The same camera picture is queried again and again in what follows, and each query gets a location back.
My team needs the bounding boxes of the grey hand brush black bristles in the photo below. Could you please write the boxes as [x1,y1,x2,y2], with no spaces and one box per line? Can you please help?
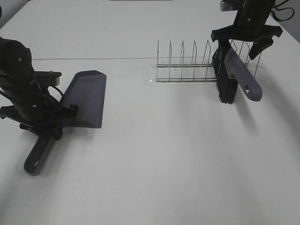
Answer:
[212,47,263,104]

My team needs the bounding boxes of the grey plastic dustpan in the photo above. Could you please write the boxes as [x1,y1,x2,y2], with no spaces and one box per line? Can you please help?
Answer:
[23,70,106,176]

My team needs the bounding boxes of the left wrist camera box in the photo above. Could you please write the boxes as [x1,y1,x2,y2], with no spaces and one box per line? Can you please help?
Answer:
[34,71,62,86]

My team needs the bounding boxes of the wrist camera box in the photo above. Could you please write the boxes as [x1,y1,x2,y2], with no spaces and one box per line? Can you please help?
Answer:
[220,0,245,12]
[34,71,62,86]

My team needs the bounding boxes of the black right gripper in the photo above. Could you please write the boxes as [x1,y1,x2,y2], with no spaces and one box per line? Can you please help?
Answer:
[211,7,283,79]

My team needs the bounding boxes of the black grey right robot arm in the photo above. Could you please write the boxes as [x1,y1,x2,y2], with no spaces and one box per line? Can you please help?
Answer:
[211,0,295,60]

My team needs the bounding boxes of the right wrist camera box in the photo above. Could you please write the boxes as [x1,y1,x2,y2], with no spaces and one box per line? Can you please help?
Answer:
[220,0,245,12]

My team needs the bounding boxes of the wire dish rack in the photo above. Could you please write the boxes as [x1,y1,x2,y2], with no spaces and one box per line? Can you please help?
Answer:
[155,38,263,83]

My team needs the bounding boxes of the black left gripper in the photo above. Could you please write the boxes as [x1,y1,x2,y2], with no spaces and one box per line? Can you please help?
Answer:
[0,77,79,140]

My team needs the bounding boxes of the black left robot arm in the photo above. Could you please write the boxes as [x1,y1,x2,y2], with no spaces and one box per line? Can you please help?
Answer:
[0,38,78,140]

